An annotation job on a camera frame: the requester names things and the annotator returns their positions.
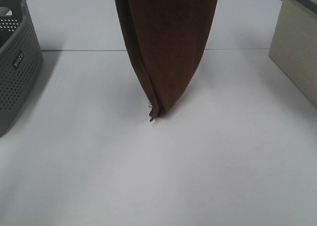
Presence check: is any grey perforated plastic basket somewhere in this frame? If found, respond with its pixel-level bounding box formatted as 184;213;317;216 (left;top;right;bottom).
0;0;43;135

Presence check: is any beige storage box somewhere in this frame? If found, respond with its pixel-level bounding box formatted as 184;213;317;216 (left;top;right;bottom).
269;0;317;105

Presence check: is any brown towel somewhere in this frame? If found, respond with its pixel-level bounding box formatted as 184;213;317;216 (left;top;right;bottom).
115;0;217;119

